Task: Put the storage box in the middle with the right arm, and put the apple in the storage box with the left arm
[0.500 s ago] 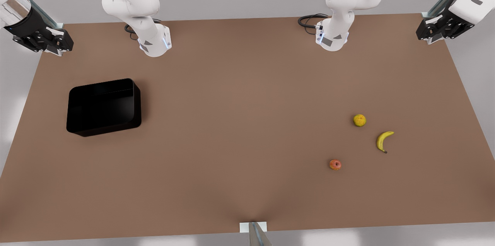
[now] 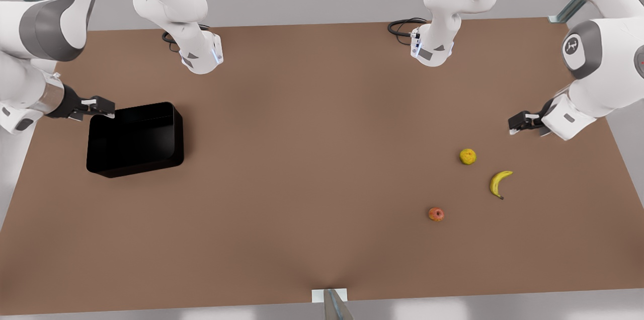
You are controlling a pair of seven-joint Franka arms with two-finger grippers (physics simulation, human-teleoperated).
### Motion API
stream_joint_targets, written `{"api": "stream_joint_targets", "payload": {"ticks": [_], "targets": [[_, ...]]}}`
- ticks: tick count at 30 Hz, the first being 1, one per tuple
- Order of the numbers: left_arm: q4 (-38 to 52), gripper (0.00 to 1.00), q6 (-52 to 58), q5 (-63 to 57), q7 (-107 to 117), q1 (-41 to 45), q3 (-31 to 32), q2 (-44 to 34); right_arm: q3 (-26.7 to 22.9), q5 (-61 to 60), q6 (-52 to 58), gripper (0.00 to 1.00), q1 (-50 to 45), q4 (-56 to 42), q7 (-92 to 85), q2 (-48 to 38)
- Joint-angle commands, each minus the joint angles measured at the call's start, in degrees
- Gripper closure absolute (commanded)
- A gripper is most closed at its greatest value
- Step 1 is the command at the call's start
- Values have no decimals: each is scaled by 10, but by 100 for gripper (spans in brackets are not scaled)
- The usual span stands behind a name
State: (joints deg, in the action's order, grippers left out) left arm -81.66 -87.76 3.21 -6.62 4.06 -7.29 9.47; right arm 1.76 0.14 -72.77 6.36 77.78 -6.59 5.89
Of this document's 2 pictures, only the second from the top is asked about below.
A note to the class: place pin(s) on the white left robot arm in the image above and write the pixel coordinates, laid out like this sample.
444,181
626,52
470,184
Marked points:
598,58

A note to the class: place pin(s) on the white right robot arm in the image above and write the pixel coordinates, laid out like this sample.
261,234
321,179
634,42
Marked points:
55,23

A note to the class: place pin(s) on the black storage box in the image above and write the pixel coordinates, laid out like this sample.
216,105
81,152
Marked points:
135,139

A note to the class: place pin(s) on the red apple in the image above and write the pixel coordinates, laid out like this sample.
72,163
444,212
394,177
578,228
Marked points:
436,214

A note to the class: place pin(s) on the yellow banana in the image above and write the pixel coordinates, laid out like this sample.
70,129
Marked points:
498,183

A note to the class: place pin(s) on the yellow orange fruit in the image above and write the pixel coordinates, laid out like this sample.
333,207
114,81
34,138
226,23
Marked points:
468,156

